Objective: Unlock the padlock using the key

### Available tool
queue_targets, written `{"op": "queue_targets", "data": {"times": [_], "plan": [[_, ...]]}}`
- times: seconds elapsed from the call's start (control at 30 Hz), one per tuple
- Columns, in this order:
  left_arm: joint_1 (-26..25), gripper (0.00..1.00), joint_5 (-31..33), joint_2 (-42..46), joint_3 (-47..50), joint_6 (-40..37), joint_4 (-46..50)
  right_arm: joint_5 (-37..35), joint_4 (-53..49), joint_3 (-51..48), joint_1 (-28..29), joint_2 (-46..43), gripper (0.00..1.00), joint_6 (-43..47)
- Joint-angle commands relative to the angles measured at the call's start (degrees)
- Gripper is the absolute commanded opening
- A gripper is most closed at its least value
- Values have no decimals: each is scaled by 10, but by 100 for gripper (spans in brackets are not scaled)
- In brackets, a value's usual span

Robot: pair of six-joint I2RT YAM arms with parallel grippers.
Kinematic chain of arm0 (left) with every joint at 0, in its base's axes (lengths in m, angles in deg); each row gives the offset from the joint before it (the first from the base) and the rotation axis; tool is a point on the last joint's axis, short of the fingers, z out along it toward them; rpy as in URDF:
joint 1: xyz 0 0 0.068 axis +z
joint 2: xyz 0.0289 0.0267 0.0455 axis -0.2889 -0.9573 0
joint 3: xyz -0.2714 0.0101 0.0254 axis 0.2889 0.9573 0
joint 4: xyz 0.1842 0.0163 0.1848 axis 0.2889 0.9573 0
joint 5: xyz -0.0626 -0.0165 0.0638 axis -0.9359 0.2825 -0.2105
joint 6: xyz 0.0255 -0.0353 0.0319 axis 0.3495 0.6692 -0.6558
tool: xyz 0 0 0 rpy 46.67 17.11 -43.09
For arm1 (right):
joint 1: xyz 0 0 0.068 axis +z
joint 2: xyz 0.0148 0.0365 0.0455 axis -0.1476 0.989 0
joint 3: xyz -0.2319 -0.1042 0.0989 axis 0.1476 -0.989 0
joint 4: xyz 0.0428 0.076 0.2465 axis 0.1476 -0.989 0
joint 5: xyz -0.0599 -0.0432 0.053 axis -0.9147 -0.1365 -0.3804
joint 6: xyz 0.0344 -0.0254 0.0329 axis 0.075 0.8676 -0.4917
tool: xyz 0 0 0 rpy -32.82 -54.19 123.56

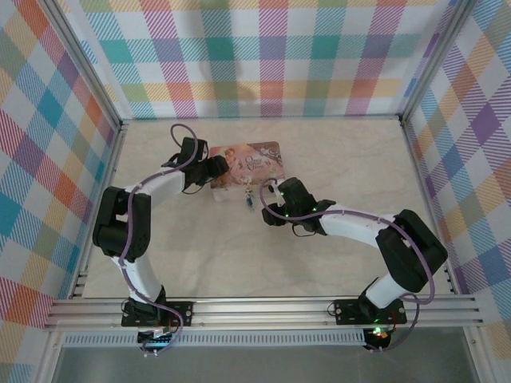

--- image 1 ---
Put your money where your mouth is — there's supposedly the pink decorated storage box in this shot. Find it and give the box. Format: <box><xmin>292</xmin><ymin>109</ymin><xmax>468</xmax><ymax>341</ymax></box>
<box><xmin>209</xmin><ymin>141</ymin><xmax>284</xmax><ymax>203</ymax></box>

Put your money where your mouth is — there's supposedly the grey metal panel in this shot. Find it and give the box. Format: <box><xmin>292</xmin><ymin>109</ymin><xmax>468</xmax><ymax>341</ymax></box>
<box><xmin>51</xmin><ymin>345</ymin><xmax>480</xmax><ymax>383</ymax></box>

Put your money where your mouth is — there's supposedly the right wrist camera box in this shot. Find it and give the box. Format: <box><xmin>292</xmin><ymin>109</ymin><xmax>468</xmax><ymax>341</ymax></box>
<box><xmin>270</xmin><ymin>182</ymin><xmax>287</xmax><ymax>207</ymax></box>

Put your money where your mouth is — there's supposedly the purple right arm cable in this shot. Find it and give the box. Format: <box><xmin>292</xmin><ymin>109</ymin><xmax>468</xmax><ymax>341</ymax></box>
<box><xmin>259</xmin><ymin>179</ymin><xmax>436</xmax><ymax>354</ymax></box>

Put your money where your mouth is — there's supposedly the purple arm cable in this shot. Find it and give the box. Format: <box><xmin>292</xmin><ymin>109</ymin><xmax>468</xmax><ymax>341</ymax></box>
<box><xmin>119</xmin><ymin>124</ymin><xmax>200</xmax><ymax>358</ymax></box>
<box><xmin>259</xmin><ymin>179</ymin><xmax>436</xmax><ymax>354</ymax></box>

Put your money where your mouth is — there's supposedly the aluminium frame rail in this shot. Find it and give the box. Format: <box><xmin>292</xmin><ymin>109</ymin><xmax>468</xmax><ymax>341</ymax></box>
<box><xmin>69</xmin><ymin>121</ymin><xmax>129</xmax><ymax>300</ymax></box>
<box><xmin>119</xmin><ymin>114</ymin><xmax>403</xmax><ymax>123</ymax></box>
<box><xmin>398</xmin><ymin>119</ymin><xmax>462</xmax><ymax>296</ymax></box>

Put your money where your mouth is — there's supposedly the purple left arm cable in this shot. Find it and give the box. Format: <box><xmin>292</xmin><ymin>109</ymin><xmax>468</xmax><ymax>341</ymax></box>
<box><xmin>119</xmin><ymin>124</ymin><xmax>200</xmax><ymax>358</ymax></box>

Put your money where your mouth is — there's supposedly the long aluminium mounting rail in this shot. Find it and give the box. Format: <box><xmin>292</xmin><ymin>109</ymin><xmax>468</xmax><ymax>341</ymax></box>
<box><xmin>42</xmin><ymin>295</ymin><xmax>485</xmax><ymax>331</ymax></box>

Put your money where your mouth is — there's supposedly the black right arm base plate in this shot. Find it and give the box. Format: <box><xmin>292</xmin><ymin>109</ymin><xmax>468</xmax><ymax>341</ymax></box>
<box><xmin>333</xmin><ymin>298</ymin><xmax>408</xmax><ymax>326</ymax></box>

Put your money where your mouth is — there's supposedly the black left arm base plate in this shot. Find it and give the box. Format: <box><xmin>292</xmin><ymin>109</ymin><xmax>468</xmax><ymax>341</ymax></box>
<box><xmin>121</xmin><ymin>301</ymin><xmax>195</xmax><ymax>329</ymax></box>

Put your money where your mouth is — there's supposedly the white slotted cable duct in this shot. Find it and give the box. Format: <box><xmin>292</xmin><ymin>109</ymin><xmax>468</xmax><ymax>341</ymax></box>
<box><xmin>61</xmin><ymin>329</ymin><xmax>368</xmax><ymax>348</ymax></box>

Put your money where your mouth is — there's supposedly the aluminium frame post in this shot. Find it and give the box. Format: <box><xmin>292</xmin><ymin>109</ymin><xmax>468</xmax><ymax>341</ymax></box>
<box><xmin>398</xmin><ymin>0</ymin><xmax>480</xmax><ymax>124</ymax></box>
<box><xmin>43</xmin><ymin>0</ymin><xmax>123</xmax><ymax>131</ymax></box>
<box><xmin>34</xmin><ymin>330</ymin><xmax>67</xmax><ymax>383</ymax></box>
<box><xmin>461</xmin><ymin>326</ymin><xmax>494</xmax><ymax>383</ymax></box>

